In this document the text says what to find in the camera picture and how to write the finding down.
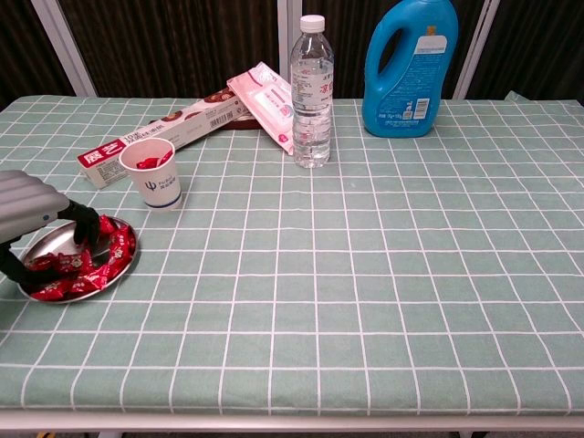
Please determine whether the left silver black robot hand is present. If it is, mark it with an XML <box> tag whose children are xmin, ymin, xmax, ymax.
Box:
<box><xmin>0</xmin><ymin>169</ymin><xmax>102</xmax><ymax>287</ymax></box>

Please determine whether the blue pump detergent bottle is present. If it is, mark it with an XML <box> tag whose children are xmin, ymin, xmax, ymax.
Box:
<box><xmin>362</xmin><ymin>0</ymin><xmax>460</xmax><ymax>138</ymax></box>

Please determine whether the clear plastic water bottle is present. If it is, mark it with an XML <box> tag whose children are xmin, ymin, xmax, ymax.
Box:
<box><xmin>289</xmin><ymin>14</ymin><xmax>335</xmax><ymax>169</ymax></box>

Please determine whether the round steel plate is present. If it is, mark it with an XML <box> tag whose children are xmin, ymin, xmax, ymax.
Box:
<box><xmin>16</xmin><ymin>215</ymin><xmax>141</xmax><ymax>306</ymax></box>

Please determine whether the heap of red candies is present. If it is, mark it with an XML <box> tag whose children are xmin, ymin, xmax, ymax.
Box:
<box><xmin>25</xmin><ymin>214</ymin><xmax>137</xmax><ymax>302</ymax></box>

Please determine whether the pink wet wipes pack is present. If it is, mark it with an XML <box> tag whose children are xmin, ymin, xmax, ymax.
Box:
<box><xmin>226</xmin><ymin>61</ymin><xmax>296</xmax><ymax>156</ymax></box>

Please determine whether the white paper cup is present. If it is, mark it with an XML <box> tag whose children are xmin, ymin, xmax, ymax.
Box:
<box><xmin>118</xmin><ymin>137</ymin><xmax>183</xmax><ymax>212</ymax></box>

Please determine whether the green checked tablecloth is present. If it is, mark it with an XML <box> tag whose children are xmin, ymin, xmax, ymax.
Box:
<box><xmin>0</xmin><ymin>90</ymin><xmax>584</xmax><ymax>419</ymax></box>

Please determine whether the long white red baking-paper box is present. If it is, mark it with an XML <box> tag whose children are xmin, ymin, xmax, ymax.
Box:
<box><xmin>76</xmin><ymin>92</ymin><xmax>251</xmax><ymax>191</ymax></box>

